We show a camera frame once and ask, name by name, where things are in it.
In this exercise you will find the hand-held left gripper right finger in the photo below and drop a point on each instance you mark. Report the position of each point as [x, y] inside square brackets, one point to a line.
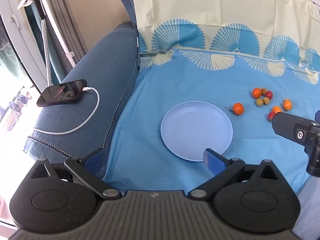
[212, 162]

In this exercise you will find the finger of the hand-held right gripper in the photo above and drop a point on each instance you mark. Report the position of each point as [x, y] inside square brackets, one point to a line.
[287, 127]
[317, 116]

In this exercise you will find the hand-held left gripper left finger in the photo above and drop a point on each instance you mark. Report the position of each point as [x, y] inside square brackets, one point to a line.
[93, 161]

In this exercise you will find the red tomato with green calyx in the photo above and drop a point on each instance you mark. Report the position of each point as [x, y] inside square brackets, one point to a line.
[271, 116]

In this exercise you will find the orange tangerine with green calyx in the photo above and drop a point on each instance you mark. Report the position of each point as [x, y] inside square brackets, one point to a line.
[287, 104]

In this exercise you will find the light blue plastic plate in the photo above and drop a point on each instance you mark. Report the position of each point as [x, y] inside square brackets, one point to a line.
[195, 130]

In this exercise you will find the orange tangerine with stem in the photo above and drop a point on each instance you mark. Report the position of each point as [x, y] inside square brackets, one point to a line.
[238, 108]

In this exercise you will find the small red cherry tomato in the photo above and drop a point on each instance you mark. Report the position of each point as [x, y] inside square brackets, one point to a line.
[269, 95]

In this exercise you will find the black smartphone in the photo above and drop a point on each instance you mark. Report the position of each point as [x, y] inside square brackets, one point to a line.
[61, 93]

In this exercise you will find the blue fan-print bed sheet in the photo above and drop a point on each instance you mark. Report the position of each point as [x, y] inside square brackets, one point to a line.
[200, 62]

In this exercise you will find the white garment steamer pole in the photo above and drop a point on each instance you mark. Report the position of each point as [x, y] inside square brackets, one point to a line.
[56, 27]

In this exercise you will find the white window frame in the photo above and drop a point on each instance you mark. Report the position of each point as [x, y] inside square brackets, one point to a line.
[15, 42]

